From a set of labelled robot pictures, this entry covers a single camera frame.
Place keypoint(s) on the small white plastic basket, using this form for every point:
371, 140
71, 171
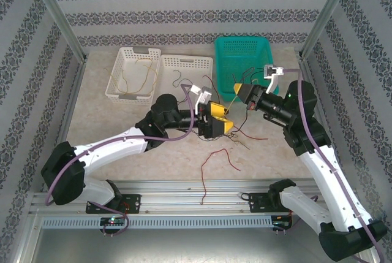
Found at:
134, 76

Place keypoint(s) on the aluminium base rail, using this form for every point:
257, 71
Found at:
190, 204

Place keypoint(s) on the metal front panel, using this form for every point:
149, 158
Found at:
196, 247

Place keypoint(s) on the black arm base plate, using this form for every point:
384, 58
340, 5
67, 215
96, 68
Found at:
134, 203
257, 203

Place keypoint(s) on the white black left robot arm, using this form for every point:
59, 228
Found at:
107, 155

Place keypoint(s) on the aluminium side rail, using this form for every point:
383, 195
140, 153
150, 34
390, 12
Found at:
72, 103
312, 70

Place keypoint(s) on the large white plastic basket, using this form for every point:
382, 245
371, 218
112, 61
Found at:
190, 70

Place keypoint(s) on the teal plastic basket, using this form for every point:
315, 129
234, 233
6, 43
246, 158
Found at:
239, 54

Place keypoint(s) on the small circuit board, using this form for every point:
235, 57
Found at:
280, 224
113, 220

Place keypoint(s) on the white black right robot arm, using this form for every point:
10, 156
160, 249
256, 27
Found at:
329, 195

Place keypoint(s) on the aluminium frame post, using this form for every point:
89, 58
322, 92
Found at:
330, 2
52, 5

